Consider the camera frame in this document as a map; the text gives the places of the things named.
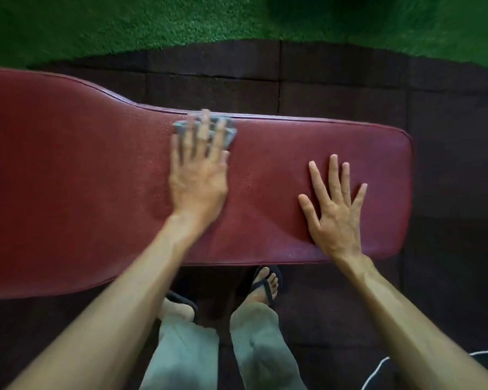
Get person's right hand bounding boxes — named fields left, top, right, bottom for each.
left=298, top=154, right=368, bottom=261

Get person's left hand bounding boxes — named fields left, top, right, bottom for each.
left=169, top=109, right=232, bottom=237

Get grey cleaning cloth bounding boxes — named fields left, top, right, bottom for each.
left=173, top=113, right=237, bottom=151

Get person's left forearm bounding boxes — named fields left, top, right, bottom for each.
left=6, top=215, right=213, bottom=390

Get person's right forearm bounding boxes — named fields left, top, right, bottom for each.
left=334, top=255, right=488, bottom=390

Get black flip-flop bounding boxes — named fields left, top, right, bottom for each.
left=243, top=264, right=284, bottom=309
left=164, top=291, right=199, bottom=323

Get person's right foot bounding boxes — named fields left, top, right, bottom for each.
left=245, top=267, right=280, bottom=308

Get person's foot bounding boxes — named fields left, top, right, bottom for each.
left=245, top=267, right=280, bottom=308
left=158, top=298, right=196, bottom=322

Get red padded bench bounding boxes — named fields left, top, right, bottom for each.
left=0, top=66, right=415, bottom=301

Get green artificial turf mat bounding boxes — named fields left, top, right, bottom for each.
left=0, top=0, right=488, bottom=70

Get grey trousers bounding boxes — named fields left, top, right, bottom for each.
left=140, top=302, right=308, bottom=390

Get person's left foot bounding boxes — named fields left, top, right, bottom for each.
left=158, top=298, right=196, bottom=322

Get white cord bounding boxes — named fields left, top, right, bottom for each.
left=361, top=351, right=488, bottom=390

